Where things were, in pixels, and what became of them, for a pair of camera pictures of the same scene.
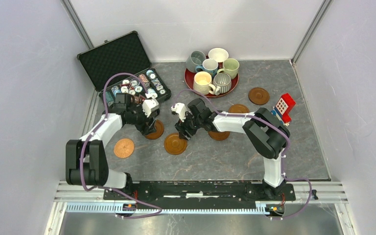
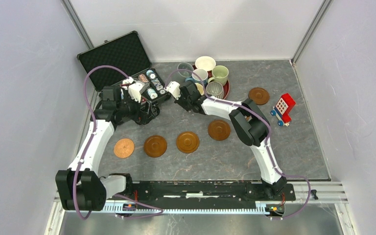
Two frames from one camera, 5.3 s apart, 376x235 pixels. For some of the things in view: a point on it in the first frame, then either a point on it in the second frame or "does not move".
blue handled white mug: x=209 y=65 to x=201 y=72
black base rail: x=200 y=190 does not move
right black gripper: x=182 y=133 to x=178 y=102
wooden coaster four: x=258 y=96 does not move
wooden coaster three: x=159 y=127 to x=155 y=146
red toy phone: x=281 y=108 does not move
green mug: x=230 y=67 to x=220 y=74
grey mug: x=196 y=59 to x=183 y=74
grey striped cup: x=223 y=82 to x=215 y=88
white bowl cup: x=219 y=54 to x=205 y=62
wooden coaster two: x=218 y=135 does not move
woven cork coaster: x=123 y=147 does not move
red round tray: x=189 y=78 to x=226 y=87
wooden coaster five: x=174 y=145 to x=187 y=142
